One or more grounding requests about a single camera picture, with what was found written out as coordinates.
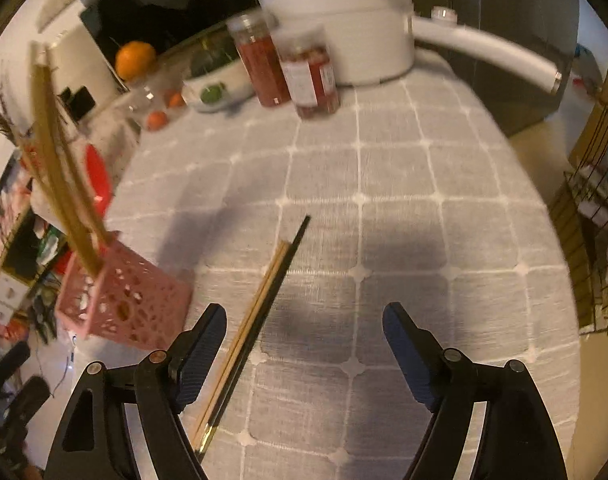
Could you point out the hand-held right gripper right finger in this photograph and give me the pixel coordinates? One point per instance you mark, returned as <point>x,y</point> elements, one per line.
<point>409,355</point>

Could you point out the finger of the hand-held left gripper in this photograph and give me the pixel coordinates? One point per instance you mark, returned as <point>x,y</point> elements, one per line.
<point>29,402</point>
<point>6,367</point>

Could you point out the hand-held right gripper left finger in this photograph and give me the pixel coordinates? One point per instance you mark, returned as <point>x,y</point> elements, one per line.
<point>204,355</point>

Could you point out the wooden chopstick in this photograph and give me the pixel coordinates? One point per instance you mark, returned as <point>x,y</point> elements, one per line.
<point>256,310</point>
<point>61,160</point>
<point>81,180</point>

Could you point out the pink perforated utensil holder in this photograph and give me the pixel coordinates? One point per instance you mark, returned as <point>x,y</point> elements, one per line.
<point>129,300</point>

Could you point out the black chopstick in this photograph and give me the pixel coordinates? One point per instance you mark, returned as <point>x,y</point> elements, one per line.
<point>284,265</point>

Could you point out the wooden chopsticks pair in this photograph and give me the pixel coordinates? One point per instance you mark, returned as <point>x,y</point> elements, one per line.
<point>51,160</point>

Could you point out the cluttered shelf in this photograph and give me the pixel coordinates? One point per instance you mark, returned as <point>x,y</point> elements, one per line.
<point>19,250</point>

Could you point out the grey checked tablecloth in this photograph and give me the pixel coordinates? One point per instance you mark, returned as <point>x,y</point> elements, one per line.
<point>384,185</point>

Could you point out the red plastic basin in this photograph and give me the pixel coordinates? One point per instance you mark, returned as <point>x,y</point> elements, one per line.
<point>100,175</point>

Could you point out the small orange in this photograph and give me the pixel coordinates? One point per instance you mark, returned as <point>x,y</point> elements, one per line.
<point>156,120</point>
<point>175,99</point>

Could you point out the dried branches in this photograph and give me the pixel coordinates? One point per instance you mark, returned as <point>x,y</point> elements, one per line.
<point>1,110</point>

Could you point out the green lime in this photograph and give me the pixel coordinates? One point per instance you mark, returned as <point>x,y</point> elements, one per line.
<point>212,94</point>

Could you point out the white label pickle jar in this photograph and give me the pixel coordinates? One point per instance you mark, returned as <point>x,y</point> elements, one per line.
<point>309,75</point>

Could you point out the red chili jar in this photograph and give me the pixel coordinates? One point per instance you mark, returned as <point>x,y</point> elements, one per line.
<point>261,60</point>

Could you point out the large orange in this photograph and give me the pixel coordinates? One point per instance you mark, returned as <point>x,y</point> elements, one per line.
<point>135,60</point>

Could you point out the dark screen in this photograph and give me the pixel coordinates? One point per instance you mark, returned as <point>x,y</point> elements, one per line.
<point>174,10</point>

